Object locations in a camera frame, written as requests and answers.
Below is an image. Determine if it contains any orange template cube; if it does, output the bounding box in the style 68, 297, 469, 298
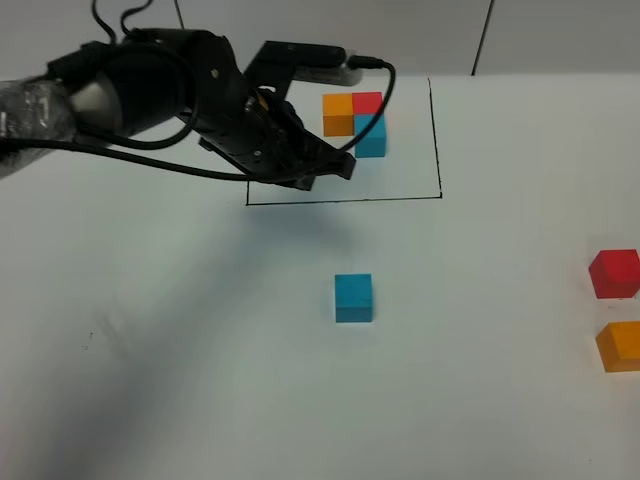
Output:
322, 93, 354, 137

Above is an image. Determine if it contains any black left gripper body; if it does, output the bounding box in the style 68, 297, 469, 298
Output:
197, 40, 305, 178

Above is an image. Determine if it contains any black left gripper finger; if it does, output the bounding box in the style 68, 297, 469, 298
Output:
294, 127, 356, 180
259, 164, 317, 191

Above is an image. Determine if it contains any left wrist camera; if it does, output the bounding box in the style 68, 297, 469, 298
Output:
261, 41, 363, 86

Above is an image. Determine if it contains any black left camera cable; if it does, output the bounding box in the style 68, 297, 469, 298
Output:
69, 0, 397, 182

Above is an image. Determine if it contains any blue template cube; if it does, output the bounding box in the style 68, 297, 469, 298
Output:
354, 114, 387, 159

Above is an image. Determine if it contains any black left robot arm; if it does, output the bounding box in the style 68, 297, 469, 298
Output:
1, 29, 358, 191

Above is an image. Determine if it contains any red template cube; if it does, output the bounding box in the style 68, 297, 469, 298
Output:
352, 92, 383, 115

